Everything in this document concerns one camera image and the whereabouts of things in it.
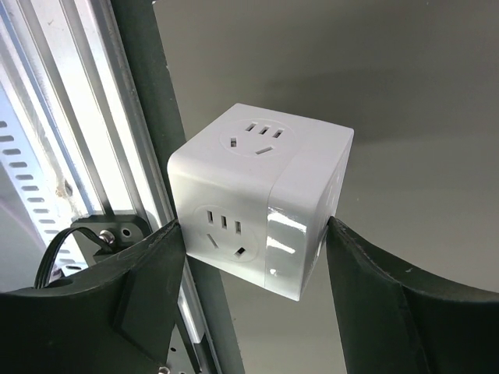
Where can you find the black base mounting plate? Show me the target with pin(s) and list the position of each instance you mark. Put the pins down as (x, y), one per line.
(119, 231)

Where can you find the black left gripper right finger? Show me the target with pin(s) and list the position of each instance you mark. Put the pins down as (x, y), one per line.
(394, 317)

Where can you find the white cube socket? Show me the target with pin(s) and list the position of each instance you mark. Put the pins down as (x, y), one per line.
(253, 193)

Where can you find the slotted cable duct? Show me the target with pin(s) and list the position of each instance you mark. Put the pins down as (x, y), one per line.
(39, 196)

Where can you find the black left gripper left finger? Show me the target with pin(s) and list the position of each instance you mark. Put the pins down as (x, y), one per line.
(116, 316)

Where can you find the aluminium frame rail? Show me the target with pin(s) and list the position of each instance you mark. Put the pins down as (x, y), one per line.
(94, 76)

